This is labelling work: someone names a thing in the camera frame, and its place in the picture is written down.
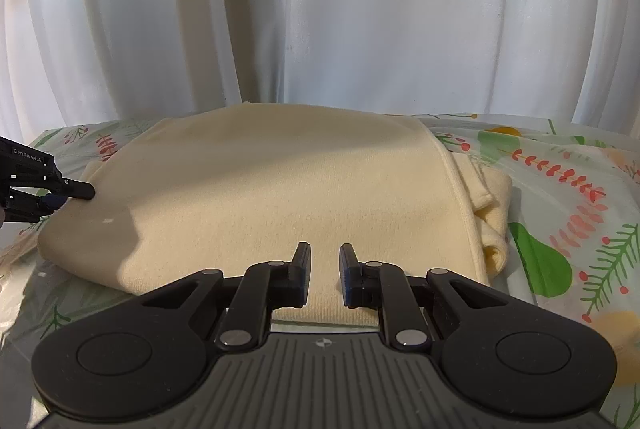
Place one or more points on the cream knit sweater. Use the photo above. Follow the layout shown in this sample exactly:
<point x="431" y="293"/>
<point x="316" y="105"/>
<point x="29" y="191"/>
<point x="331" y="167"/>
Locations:
<point x="275" y="189"/>

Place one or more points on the floral printed bedsheet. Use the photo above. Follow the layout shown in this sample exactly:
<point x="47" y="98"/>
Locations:
<point x="565" y="219"/>

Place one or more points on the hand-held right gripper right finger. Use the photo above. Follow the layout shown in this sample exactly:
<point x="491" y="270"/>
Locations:
<point x="345" y="269"/>

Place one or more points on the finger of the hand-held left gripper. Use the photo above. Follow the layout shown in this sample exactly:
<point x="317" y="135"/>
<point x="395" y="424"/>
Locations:
<point x="77" y="189"/>
<point x="35" y="206"/>

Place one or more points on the white curtain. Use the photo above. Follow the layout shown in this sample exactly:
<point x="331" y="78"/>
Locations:
<point x="350" y="9"/>

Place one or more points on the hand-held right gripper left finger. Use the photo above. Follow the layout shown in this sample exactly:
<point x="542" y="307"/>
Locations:
<point x="304" y="269"/>

